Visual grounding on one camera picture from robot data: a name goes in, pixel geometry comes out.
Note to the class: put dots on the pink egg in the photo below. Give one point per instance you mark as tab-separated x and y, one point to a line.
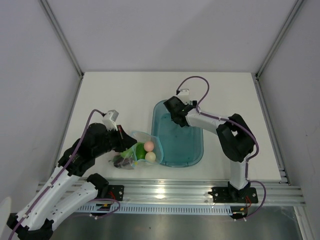
149	146

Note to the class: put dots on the white slotted cable duct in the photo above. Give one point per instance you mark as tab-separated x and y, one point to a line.
158	209

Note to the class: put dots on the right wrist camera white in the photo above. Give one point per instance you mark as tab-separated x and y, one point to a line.
183	95

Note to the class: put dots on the teal plastic tray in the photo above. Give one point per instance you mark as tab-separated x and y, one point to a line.
182	146

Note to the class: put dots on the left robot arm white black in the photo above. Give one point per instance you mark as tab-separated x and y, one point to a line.
48	209

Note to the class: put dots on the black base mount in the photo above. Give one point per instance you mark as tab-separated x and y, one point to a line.
116	192
225	195

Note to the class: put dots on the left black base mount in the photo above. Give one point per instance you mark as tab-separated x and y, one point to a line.
116	192

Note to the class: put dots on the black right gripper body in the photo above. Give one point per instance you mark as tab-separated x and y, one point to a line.
173	118

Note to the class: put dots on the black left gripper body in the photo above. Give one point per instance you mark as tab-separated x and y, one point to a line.
111	143

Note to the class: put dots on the aluminium mounting rail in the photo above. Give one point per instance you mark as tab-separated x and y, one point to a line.
195	192

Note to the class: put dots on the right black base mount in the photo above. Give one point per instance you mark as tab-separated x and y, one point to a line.
225	195

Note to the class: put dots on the clear zip top bag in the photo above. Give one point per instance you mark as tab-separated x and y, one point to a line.
142	137

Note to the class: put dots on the purple eggplant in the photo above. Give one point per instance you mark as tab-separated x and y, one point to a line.
122	162

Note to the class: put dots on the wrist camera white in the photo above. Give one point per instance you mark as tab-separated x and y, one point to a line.
183	95
109	120

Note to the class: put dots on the white egg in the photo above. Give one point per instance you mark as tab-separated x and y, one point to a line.
150	157

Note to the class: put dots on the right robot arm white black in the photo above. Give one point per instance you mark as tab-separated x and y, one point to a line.
236	139

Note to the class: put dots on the green bell pepper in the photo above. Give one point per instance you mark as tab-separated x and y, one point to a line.
139	153

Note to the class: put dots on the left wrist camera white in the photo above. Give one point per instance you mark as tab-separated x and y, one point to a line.
109	120

